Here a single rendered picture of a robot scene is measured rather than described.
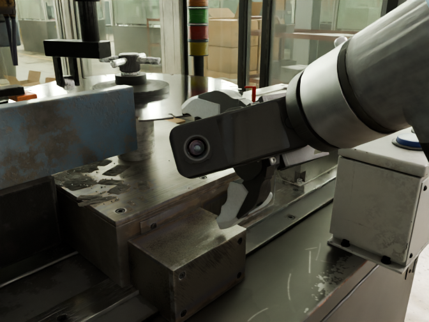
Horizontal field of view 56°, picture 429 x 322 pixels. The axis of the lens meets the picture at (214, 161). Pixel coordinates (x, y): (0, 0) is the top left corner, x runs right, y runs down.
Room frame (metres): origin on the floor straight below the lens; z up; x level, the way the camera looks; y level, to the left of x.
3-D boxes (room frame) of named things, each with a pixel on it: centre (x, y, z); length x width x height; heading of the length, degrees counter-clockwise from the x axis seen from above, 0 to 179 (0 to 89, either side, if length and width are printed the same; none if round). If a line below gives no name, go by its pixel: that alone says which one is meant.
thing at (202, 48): (0.88, 0.03, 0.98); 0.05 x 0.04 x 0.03; 46
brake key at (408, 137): (0.50, -0.26, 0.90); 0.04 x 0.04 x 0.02
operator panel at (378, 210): (0.56, -0.30, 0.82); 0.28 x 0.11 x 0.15; 136
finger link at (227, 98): (0.40, -0.01, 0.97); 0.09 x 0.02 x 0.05; 35
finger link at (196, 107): (0.45, 0.00, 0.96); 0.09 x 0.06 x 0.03; 35
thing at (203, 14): (0.88, 0.03, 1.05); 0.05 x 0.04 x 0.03; 46
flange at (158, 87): (0.59, 0.12, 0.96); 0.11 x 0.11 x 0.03
